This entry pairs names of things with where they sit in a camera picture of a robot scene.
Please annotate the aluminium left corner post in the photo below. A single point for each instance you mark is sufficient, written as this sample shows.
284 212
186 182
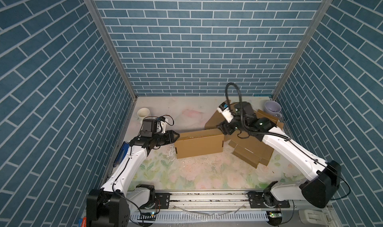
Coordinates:
94 12

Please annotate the white ceramic mug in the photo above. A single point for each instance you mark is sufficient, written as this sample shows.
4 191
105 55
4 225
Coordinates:
143 113

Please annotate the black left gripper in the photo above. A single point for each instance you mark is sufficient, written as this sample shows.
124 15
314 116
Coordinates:
169 135

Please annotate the aluminium corner post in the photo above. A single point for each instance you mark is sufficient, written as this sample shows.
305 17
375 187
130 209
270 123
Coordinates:
94 12
318 16

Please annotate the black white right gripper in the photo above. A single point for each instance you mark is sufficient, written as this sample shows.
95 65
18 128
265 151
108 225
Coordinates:
224 126

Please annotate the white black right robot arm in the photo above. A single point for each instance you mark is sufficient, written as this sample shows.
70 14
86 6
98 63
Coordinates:
322 178

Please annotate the brown cardboard box top sheet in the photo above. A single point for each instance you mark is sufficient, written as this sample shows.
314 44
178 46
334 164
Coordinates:
198 143

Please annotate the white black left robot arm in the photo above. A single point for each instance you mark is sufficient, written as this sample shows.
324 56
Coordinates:
121 180

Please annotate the white slotted cable duct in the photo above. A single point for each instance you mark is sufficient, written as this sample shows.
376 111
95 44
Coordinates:
181 217

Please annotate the white plastic device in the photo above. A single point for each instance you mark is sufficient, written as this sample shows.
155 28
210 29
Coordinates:
313 217

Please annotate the lavender ceramic mug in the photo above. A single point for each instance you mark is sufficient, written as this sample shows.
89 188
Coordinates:
273 108

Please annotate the blue object at left wall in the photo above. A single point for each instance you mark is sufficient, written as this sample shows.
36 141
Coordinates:
121 154

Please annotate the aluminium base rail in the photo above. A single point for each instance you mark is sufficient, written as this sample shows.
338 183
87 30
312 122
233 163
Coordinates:
206 200

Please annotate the aluminium right corner post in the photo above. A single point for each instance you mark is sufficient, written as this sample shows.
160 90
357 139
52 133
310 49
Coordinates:
318 16

